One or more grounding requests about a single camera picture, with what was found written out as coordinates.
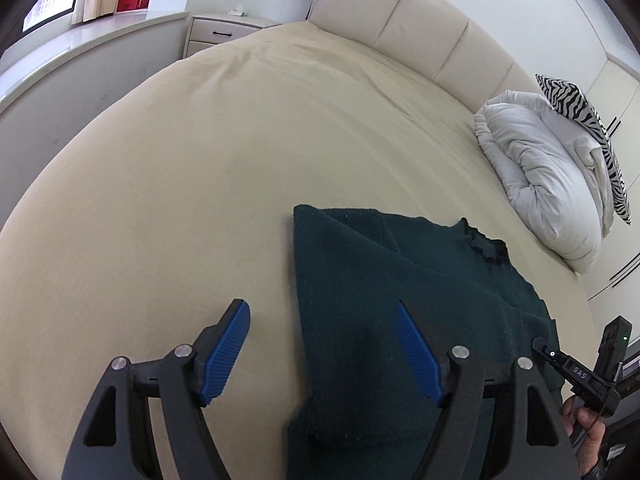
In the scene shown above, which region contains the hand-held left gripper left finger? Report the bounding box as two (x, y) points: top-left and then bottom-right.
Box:
(61, 299), (252, 480)

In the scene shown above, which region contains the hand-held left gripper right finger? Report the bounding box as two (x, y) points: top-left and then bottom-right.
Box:
(394, 301), (582, 480)

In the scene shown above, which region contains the dark green sweater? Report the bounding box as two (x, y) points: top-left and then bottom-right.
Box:
(286, 204), (568, 480)

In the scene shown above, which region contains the person's right hand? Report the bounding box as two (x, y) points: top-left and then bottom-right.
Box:
(560, 394), (608, 480)

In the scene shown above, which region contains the bed with beige sheet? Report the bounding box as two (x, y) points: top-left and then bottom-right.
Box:
(0, 20), (601, 480)

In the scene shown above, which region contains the white folded duvet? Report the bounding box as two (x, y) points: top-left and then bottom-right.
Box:
(473, 90), (617, 275)

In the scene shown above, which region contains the white wardrobe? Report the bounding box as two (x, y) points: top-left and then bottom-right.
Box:
(582, 52), (640, 303)

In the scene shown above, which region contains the zebra striped pillow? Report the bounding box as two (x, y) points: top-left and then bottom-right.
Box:
(535, 74), (633, 225)

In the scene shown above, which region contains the white nightstand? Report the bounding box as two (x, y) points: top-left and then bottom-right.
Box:
(186, 12), (283, 58)

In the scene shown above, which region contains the grey window ledge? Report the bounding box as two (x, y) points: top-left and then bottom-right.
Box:
(0, 10), (192, 171)

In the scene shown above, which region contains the cream padded headboard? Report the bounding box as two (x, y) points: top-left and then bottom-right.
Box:
(306, 0), (551, 116)

